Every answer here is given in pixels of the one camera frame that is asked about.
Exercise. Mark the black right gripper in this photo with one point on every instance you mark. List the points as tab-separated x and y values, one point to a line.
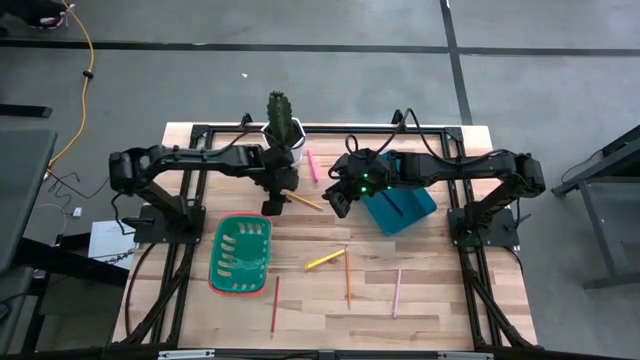
352	182

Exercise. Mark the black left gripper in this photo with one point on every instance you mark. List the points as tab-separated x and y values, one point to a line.
281	184

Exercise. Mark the yellow pencil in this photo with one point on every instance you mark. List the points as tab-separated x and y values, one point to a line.
307	201

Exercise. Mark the bright pink pen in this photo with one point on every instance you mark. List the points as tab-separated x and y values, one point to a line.
312	166

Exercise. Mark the yellow pen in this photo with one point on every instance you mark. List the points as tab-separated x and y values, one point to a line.
325	259

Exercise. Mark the orange pencil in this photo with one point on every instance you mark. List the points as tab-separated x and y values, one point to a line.
347	277

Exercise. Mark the pale pink pen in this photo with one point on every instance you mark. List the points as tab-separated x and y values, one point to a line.
397	294

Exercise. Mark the red pencil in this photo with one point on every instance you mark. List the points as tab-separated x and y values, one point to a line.
275	305

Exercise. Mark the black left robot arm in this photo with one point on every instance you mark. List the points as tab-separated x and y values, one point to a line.
200	157

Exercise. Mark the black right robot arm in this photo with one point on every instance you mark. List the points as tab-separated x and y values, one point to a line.
475	165

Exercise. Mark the white plant pot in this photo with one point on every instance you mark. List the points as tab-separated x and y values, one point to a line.
300	142

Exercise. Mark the blue plastic tray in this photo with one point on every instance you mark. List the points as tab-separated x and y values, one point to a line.
405	210

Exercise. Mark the teal basket orange rim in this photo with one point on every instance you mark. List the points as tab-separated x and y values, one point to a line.
240	255

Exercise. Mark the white paper sheet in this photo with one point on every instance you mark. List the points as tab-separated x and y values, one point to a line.
110	242

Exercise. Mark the small white adapter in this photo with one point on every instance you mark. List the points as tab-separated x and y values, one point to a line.
76	212

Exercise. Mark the black desk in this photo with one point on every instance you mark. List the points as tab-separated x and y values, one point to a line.
600	200

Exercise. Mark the dark grey desk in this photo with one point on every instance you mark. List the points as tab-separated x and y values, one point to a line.
22	190

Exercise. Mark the black bar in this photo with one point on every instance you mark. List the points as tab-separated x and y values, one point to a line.
25	111

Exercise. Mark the person's foot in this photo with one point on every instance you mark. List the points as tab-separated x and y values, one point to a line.
52	15

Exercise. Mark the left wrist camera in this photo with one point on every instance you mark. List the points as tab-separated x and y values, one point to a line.
274	208

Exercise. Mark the black aluminium frame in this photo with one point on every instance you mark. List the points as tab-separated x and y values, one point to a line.
325	129

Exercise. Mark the silver bracket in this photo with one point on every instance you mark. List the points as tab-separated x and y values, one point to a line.
186	354
465	355

